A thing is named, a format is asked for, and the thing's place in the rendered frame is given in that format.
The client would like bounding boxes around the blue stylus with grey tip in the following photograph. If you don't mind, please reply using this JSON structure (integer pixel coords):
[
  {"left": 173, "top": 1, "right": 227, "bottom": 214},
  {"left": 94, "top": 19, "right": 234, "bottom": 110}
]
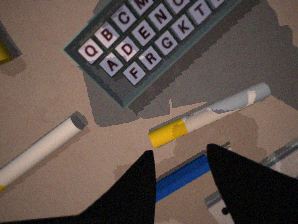
[{"left": 156, "top": 154, "right": 210, "bottom": 202}]

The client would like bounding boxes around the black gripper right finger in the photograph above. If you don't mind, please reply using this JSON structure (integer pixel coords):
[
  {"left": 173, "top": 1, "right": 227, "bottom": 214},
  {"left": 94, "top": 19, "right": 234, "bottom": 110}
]
[{"left": 206, "top": 143, "right": 298, "bottom": 224}]

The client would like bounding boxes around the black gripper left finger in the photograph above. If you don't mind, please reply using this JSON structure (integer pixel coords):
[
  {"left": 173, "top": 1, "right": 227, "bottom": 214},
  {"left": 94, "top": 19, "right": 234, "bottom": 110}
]
[{"left": 0, "top": 150, "right": 156, "bottom": 224}]

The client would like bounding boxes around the keyboard with keys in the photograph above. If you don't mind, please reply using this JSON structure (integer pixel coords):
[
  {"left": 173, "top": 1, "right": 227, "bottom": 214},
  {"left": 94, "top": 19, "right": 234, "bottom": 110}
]
[{"left": 60, "top": 0, "right": 242, "bottom": 111}]

